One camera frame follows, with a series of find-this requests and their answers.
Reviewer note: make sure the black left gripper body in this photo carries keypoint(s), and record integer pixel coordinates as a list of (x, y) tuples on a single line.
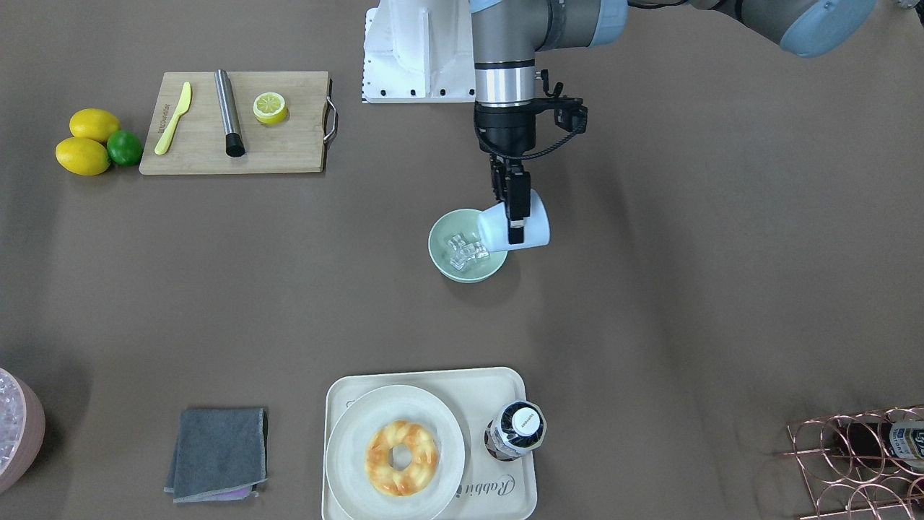
[(503, 133)]

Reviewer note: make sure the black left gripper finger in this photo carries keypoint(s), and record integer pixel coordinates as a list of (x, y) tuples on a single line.
[(498, 176), (518, 205)]

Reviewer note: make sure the light blue plastic cup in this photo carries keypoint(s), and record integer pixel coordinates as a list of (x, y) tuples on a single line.
[(492, 227)]

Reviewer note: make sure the green ceramic bowl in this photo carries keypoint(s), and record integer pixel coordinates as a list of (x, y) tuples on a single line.
[(460, 221)]

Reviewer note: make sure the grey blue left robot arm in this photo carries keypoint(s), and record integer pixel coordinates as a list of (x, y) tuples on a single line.
[(511, 92)]

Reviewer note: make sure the pink bowl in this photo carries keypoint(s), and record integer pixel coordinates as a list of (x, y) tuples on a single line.
[(32, 435)]

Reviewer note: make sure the clear ice cubes pile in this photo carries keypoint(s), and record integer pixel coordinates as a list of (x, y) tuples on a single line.
[(12, 413)]

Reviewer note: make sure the half lemon slice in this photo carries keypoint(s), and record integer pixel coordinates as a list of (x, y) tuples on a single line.
[(270, 108)]

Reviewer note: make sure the dark drink bottle white cap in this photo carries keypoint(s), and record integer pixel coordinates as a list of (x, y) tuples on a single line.
[(517, 430)]

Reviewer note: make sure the glazed donut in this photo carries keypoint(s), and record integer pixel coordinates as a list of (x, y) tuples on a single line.
[(401, 459)]

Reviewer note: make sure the cream serving tray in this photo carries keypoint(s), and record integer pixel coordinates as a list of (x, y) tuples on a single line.
[(488, 489)]

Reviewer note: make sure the white round plate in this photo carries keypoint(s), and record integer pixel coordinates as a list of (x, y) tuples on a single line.
[(345, 454)]

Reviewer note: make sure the yellow plastic knife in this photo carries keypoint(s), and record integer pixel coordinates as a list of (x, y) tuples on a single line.
[(182, 106)]

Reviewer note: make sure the green lime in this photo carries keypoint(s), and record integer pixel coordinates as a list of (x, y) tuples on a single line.
[(124, 148)]

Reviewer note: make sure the grey folded cloth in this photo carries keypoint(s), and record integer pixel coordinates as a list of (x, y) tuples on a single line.
[(219, 455)]

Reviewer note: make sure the yellow lemon upper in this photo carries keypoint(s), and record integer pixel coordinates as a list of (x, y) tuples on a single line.
[(94, 123)]

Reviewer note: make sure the yellow lemon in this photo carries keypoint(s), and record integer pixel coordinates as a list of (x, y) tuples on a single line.
[(94, 123), (82, 156)]

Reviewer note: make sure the yellow lemon lower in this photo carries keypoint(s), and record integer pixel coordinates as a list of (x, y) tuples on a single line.
[(82, 156)]

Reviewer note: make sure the bottle in rack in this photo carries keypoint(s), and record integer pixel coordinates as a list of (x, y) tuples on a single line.
[(895, 442)]

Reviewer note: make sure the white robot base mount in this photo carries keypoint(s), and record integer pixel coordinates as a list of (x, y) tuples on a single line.
[(418, 52)]

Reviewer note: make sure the copper wire bottle rack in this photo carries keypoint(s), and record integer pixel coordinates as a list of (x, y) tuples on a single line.
[(849, 468)]

